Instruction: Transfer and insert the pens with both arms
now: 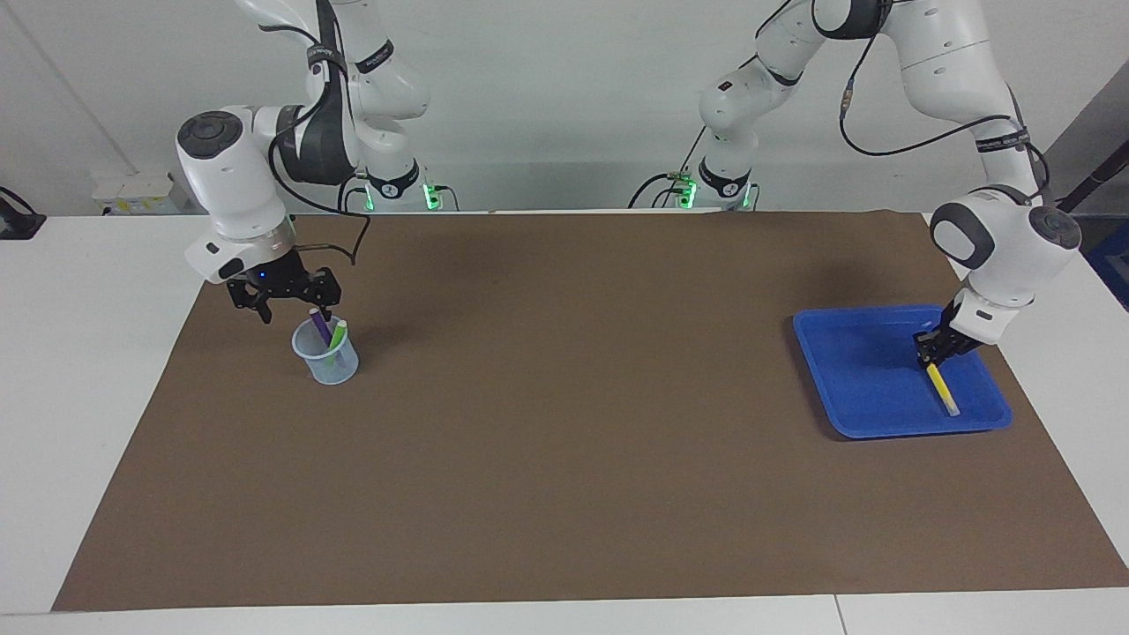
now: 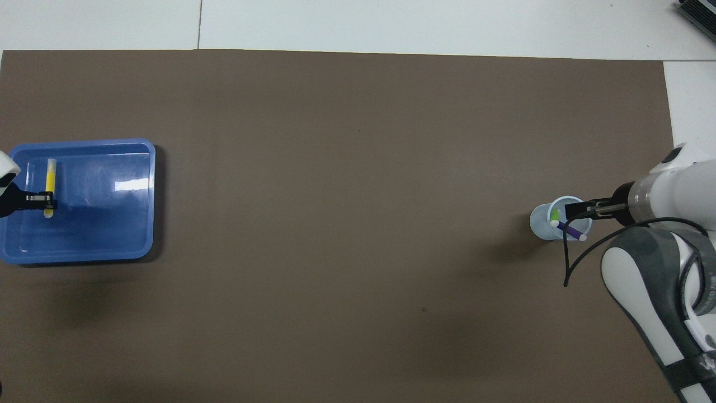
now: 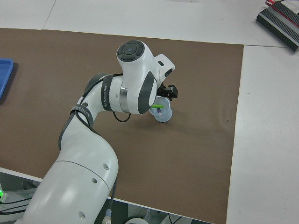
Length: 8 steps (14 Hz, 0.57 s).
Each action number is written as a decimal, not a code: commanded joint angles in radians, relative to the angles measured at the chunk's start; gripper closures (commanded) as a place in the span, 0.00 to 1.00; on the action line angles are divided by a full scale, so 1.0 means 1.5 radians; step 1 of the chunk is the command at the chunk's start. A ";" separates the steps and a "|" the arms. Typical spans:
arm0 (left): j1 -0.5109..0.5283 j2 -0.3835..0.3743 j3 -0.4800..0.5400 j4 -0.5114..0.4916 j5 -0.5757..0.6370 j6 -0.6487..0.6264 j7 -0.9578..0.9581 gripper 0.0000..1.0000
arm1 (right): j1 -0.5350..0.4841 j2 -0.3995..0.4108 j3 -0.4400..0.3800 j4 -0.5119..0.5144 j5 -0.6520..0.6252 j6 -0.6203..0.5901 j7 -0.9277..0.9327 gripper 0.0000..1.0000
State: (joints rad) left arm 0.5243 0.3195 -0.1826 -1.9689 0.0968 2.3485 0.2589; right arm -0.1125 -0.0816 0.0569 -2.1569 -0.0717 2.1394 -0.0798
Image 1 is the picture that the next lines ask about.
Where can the blue crate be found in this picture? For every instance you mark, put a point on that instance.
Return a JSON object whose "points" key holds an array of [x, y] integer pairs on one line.
{"points": [[1113, 265]]}

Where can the black clamp mount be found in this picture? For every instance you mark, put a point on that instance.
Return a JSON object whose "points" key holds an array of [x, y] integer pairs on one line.
{"points": [[18, 220]]}

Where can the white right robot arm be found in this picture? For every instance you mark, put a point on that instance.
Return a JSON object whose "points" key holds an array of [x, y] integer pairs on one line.
{"points": [[238, 176]]}

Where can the black stand leg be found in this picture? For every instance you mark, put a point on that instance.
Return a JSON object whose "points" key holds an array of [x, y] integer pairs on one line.
{"points": [[1094, 181]]}

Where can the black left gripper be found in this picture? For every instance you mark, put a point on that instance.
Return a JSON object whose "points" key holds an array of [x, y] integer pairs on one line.
{"points": [[951, 328]]}

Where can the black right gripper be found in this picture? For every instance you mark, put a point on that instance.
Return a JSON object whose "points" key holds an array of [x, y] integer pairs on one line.
{"points": [[278, 275]]}

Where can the large brown table mat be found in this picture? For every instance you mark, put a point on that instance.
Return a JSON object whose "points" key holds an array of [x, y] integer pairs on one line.
{"points": [[564, 494]]}

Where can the purple highlighter pen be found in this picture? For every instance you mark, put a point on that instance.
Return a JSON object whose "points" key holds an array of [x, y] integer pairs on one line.
{"points": [[320, 328]]}

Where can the translucent white plastic cup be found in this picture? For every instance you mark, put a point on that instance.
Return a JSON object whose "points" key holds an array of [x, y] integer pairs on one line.
{"points": [[331, 369]]}

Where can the blue plastic tray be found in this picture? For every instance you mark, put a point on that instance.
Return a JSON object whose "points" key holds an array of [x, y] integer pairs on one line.
{"points": [[860, 370]]}

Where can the green highlighter pen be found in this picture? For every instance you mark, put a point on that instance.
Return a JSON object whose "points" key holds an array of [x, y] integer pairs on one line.
{"points": [[335, 339]]}

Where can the white power strip box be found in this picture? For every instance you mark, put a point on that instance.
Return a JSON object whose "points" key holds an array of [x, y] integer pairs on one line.
{"points": [[132, 194]]}

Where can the yellow highlighter pen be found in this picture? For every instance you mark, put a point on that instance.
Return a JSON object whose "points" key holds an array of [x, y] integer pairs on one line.
{"points": [[942, 388]]}

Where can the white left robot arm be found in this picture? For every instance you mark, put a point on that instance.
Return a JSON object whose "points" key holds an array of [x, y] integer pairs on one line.
{"points": [[953, 62]]}

